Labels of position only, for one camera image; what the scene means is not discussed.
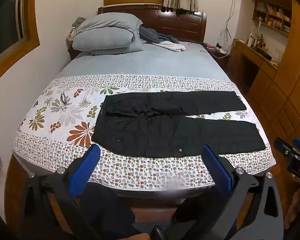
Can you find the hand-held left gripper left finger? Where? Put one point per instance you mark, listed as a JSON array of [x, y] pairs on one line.
[[86, 168]]

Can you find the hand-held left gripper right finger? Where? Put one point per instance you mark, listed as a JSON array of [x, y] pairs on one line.
[[218, 168]]

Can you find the black pants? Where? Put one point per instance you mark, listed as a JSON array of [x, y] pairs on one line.
[[152, 130]]

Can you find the person's right forearm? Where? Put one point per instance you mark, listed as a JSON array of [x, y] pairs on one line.
[[298, 205]]

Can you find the person's dark trousers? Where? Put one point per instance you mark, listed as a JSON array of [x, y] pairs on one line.
[[107, 205]]

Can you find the floral quilt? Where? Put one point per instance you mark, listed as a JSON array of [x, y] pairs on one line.
[[65, 120]]

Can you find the eyeglasses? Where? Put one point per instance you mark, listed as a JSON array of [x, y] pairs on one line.
[[64, 98]]

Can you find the wooden desk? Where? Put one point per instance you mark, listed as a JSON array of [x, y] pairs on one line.
[[255, 57]]

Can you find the white bottle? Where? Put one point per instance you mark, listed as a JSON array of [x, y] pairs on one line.
[[251, 40]]

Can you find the wooden nightstand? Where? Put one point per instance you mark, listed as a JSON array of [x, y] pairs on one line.
[[218, 55]]

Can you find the grey-blue bed sheet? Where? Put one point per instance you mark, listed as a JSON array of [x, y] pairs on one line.
[[145, 62]]

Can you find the grey-blue pillow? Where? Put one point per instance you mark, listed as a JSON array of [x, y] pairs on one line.
[[102, 41]]

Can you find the white garment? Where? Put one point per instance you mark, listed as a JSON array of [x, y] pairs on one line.
[[171, 46]]

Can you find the grey garment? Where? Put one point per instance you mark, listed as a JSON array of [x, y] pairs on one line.
[[78, 22]]

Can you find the folded grey blanket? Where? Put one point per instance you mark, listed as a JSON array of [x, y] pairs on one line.
[[107, 22]]

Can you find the dark grey blanket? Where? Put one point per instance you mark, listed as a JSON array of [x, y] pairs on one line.
[[155, 35]]

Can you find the dark wooden headboard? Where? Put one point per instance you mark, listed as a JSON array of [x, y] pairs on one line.
[[180, 23]]

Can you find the large wooden framed window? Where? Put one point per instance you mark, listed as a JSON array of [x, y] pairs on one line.
[[7, 22]]

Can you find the wooden bed frame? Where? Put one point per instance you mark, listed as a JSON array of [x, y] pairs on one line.
[[155, 206]]

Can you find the wooden wall shelf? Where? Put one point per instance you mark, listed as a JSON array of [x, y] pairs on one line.
[[272, 17]]

